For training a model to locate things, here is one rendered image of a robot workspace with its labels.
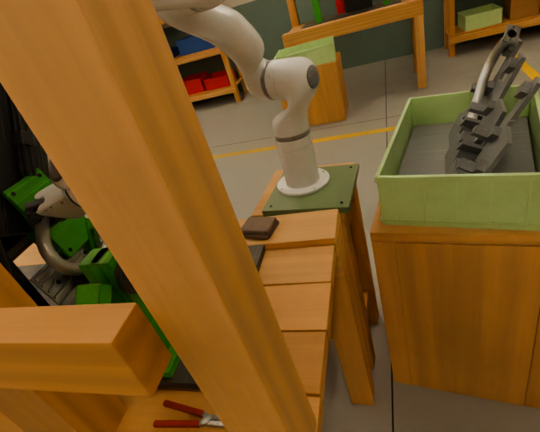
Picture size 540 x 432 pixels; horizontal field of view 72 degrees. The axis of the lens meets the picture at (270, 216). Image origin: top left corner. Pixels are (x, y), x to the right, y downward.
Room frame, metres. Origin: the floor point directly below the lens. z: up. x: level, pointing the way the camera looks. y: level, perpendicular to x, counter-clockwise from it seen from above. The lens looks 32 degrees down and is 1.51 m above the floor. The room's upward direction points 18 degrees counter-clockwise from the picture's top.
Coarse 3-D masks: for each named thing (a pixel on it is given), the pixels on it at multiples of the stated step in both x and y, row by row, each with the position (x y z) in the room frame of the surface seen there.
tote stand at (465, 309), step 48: (384, 240) 0.87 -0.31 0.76; (432, 240) 0.80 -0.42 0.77; (480, 240) 0.73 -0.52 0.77; (528, 240) 0.68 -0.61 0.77; (384, 288) 0.88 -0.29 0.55; (432, 288) 0.80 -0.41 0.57; (480, 288) 0.73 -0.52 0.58; (528, 288) 0.67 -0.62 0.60; (432, 336) 0.80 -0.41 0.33; (480, 336) 0.73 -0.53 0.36; (528, 336) 0.66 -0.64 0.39; (432, 384) 0.81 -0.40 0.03; (480, 384) 0.72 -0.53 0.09; (528, 384) 0.65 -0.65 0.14
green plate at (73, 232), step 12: (24, 180) 0.89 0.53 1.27; (36, 180) 0.91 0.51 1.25; (48, 180) 0.93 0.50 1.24; (12, 192) 0.85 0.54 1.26; (24, 192) 0.87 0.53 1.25; (36, 192) 0.89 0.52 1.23; (12, 204) 0.83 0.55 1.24; (24, 216) 0.85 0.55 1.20; (84, 216) 0.92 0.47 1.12; (60, 228) 0.86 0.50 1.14; (72, 228) 0.88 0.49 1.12; (84, 228) 0.90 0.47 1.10; (60, 240) 0.83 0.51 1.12; (72, 240) 0.85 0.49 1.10; (84, 240) 0.87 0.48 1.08; (72, 252) 0.83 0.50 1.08
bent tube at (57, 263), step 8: (40, 224) 0.80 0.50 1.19; (48, 224) 0.81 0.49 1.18; (40, 232) 0.79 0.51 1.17; (48, 232) 0.79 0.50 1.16; (40, 240) 0.77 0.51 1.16; (48, 240) 0.78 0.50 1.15; (40, 248) 0.76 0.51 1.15; (48, 248) 0.77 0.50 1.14; (48, 256) 0.75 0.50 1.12; (56, 256) 0.76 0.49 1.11; (48, 264) 0.75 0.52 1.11; (56, 264) 0.75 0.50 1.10; (64, 264) 0.76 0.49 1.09; (72, 264) 0.77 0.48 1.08; (64, 272) 0.75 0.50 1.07; (72, 272) 0.76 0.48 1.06; (80, 272) 0.77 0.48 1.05
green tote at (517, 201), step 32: (448, 96) 1.31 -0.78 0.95; (512, 96) 1.19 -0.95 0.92; (384, 160) 0.98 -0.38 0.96; (384, 192) 0.89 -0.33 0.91; (416, 192) 0.84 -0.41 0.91; (448, 192) 0.80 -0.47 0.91; (480, 192) 0.75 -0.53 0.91; (512, 192) 0.71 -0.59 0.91; (384, 224) 0.90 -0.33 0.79; (416, 224) 0.85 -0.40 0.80; (448, 224) 0.80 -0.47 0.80; (480, 224) 0.75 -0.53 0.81; (512, 224) 0.71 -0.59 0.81
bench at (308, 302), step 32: (288, 256) 0.79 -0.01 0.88; (320, 256) 0.75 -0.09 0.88; (288, 288) 0.67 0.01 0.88; (320, 288) 0.64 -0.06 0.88; (352, 288) 0.89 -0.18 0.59; (288, 320) 0.58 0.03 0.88; (320, 320) 0.55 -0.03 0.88; (352, 320) 0.82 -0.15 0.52; (320, 352) 0.47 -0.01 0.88; (352, 352) 0.83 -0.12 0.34; (320, 384) 0.41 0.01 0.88; (352, 384) 0.84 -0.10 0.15; (0, 416) 0.58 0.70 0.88; (128, 416) 0.47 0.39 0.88; (160, 416) 0.45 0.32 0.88; (192, 416) 0.43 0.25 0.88; (320, 416) 0.36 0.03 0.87
